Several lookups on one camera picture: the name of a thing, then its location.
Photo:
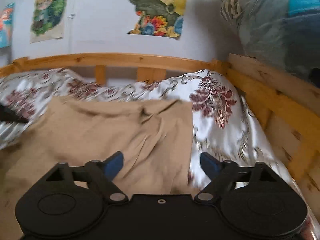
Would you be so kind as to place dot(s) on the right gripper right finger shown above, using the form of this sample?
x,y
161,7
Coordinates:
x,y
224,175

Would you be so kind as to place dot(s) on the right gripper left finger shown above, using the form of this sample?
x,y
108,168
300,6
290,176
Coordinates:
x,y
88,184

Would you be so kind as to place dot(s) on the tan large garment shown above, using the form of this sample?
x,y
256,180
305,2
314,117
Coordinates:
x,y
155,137

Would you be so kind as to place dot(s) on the floral satin bedspread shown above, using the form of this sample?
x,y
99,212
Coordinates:
x,y
261,210

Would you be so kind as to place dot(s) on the orange-haired girl drawing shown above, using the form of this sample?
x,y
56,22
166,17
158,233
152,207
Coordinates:
x,y
6,23

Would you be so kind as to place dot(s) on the blond child drawing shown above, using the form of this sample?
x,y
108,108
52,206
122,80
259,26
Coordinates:
x,y
48,20

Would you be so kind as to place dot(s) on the plastic bag of bedding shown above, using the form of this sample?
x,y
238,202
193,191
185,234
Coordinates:
x,y
281,33

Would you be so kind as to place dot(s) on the landscape flower drawing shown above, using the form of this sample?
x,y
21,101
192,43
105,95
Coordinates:
x,y
162,18

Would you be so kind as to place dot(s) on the wooden bed frame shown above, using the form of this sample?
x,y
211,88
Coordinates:
x,y
250,84

